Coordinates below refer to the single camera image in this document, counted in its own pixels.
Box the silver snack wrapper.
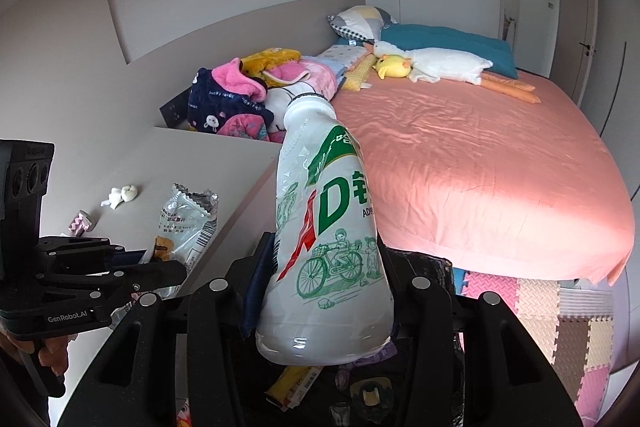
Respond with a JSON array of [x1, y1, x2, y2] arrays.
[[108, 183, 218, 330]]

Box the white tissue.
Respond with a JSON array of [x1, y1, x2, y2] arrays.
[[100, 184, 139, 210]]

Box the white AD milk bottle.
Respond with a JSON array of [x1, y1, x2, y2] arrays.
[[256, 94, 394, 366]]

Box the black lined trash bin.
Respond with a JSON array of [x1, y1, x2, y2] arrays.
[[387, 248, 464, 295]]

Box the bare left hand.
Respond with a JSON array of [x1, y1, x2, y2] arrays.
[[0, 329, 77, 376]]

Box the grey bedside cabinet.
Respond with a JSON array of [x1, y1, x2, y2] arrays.
[[39, 126, 286, 408]]

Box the colourful foam floor mat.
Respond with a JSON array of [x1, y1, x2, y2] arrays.
[[454, 269, 614, 426]]

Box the navy cartoon blanket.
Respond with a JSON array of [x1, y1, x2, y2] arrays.
[[186, 68, 273, 141]]

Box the bed with pink sheet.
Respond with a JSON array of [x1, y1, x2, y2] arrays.
[[332, 72, 636, 283]]

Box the pink fleece garment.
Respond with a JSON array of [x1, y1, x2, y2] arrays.
[[212, 57, 267, 102]]

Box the white pink cartoon quilt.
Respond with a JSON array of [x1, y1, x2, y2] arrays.
[[262, 58, 338, 119]]

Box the white goose plush toy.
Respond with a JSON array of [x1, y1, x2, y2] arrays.
[[364, 41, 540, 104]]

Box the yellow duck plush toy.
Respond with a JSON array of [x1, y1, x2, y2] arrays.
[[373, 54, 411, 80]]

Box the teal pillow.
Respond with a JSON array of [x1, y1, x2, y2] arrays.
[[381, 24, 518, 79]]

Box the patterned grey yellow pillow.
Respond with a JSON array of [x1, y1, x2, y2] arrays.
[[326, 5, 396, 43]]

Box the white closet door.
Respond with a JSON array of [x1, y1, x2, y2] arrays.
[[501, 0, 599, 105]]

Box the black wall socket panel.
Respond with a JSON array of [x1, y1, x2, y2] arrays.
[[160, 89, 190, 129]]

